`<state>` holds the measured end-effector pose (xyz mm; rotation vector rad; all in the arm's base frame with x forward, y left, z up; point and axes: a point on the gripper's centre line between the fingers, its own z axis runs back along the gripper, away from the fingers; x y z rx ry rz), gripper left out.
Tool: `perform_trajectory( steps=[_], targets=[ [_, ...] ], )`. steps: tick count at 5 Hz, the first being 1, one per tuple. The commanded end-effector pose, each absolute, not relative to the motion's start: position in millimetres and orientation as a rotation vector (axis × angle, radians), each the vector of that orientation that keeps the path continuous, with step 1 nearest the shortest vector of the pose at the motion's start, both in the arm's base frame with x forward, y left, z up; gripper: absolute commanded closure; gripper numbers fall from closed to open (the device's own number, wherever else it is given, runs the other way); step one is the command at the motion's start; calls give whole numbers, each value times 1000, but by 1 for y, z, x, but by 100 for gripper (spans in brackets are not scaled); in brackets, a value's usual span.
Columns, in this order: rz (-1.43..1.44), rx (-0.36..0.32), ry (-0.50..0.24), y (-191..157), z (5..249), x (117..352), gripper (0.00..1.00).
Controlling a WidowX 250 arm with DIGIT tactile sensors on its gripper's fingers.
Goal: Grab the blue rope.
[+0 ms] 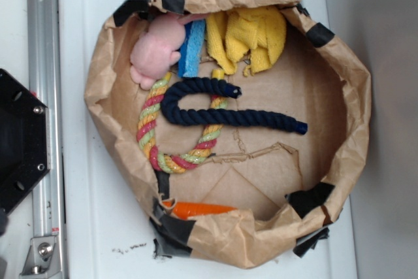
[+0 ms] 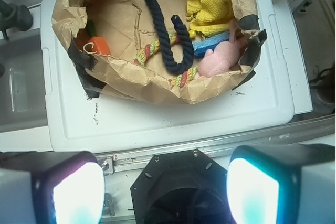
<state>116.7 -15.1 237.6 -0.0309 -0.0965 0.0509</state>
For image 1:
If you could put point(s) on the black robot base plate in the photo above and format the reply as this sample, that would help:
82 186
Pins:
24 144

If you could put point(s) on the white tray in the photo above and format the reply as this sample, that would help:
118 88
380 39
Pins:
108 234

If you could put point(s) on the metal corner bracket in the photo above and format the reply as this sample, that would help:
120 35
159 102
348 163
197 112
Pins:
42 259

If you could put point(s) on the aluminium extrusion rail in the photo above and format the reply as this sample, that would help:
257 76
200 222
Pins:
44 80

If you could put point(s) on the blue sponge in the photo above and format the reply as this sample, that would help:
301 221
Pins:
188 65

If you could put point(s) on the yellow towel cloth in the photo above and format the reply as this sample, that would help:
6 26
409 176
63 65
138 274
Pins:
259 33

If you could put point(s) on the orange plastic carrot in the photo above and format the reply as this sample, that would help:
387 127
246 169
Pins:
185 210

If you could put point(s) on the brown paper bag container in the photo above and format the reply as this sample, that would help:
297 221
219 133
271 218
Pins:
284 147

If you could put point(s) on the pink plush toy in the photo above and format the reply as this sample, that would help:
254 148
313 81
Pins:
157 49

